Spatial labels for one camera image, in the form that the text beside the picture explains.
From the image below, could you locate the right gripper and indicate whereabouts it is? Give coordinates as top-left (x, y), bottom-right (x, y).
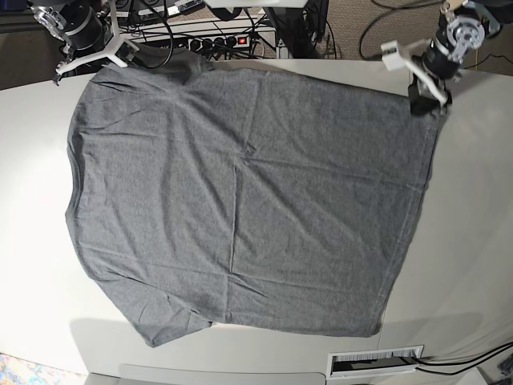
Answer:
top-left (54, 1), bottom-right (139, 83)

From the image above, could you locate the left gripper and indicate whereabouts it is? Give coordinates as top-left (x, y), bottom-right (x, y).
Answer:
top-left (406, 39), bottom-right (452, 116)

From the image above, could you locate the grey T-shirt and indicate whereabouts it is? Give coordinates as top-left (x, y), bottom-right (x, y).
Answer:
top-left (66, 51), bottom-right (445, 347)

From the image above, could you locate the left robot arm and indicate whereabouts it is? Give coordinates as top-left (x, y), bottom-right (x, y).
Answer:
top-left (408, 1), bottom-right (512, 116)

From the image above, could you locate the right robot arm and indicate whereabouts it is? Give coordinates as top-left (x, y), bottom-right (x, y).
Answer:
top-left (30, 0), bottom-right (139, 85)

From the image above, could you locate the black power strip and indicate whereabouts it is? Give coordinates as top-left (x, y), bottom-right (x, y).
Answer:
top-left (187, 35), bottom-right (251, 52)

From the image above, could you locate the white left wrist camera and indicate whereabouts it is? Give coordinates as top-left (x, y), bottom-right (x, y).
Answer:
top-left (381, 40), bottom-right (406, 71)

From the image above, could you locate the black camera cable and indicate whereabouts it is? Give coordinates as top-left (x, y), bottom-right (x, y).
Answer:
top-left (358, 2), bottom-right (444, 61)

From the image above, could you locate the white table leg post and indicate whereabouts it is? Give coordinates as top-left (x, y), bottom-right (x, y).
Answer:
top-left (275, 27), bottom-right (289, 59)

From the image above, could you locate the black cable pair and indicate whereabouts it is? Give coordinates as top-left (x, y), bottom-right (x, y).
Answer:
top-left (412, 341), bottom-right (513, 375)

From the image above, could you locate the white cable grommet tray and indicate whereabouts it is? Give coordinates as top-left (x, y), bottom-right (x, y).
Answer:
top-left (326, 345), bottom-right (424, 380)

